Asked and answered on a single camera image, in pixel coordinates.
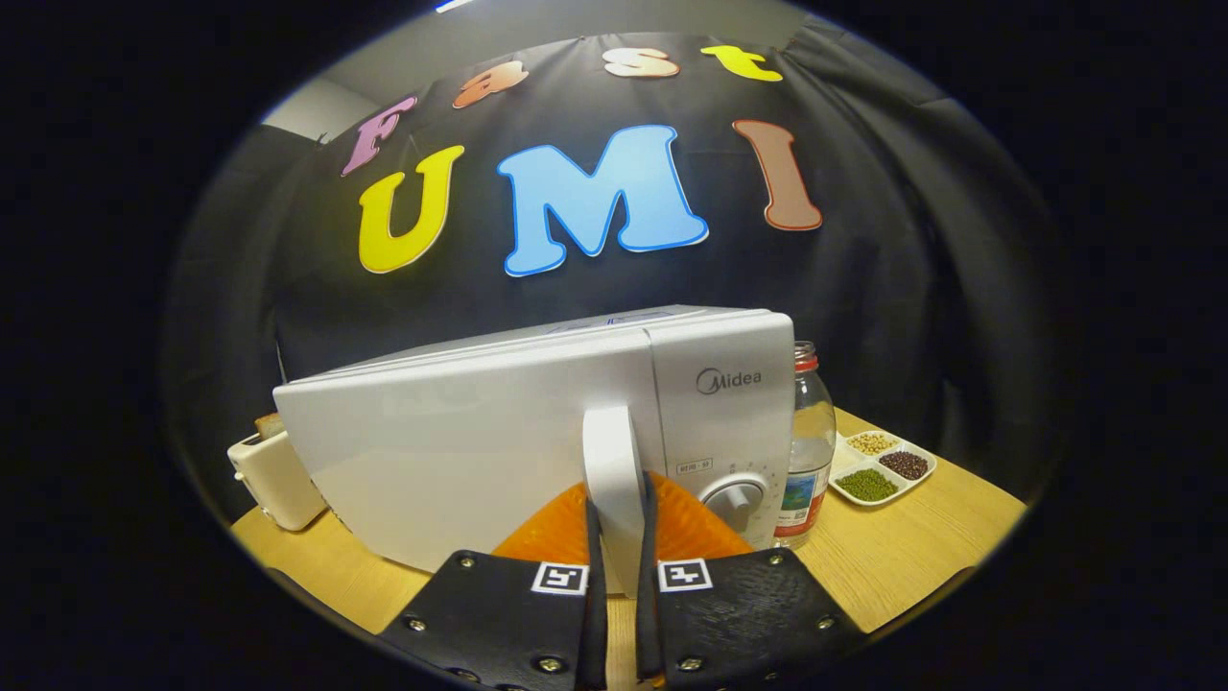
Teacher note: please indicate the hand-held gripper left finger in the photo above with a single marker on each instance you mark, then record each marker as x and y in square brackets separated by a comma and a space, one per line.
[508, 624]

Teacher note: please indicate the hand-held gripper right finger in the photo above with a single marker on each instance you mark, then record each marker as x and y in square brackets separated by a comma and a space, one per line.
[739, 624]

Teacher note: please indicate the white microwave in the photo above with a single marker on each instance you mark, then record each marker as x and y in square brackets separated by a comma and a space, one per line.
[460, 451]

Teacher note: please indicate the clear bottle with red label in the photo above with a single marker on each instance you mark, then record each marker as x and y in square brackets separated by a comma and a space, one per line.
[811, 441]

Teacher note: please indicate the white divided dish of beans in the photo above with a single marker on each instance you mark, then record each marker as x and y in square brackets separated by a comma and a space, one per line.
[878, 468]

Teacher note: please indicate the white toaster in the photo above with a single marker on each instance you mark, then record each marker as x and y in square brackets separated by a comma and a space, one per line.
[278, 480]

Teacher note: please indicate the brown toast slice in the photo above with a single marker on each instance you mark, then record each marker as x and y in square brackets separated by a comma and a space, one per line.
[270, 426]

